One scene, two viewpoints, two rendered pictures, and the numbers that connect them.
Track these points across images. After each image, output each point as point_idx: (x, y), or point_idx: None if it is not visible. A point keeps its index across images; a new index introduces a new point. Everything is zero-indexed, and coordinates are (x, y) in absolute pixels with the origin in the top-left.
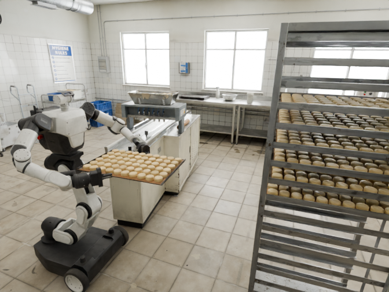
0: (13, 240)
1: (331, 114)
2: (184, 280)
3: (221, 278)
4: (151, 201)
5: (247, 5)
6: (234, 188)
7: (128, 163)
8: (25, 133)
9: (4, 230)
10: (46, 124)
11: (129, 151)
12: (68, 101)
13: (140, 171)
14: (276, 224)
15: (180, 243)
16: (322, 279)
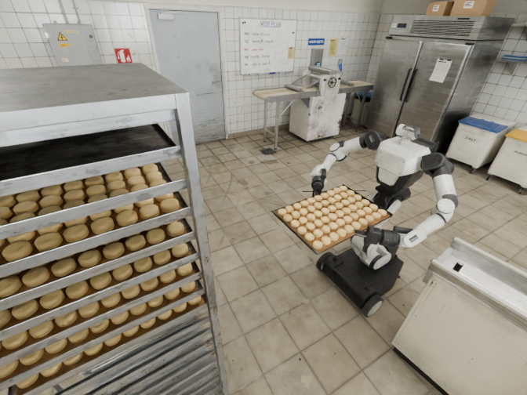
0: None
1: (81, 253)
2: (284, 342)
3: (259, 380)
4: (431, 364)
5: None
6: None
7: (330, 206)
8: (354, 139)
9: (427, 242)
10: (370, 142)
11: (370, 218)
12: (407, 135)
13: (307, 208)
14: (195, 371)
15: (339, 378)
16: None
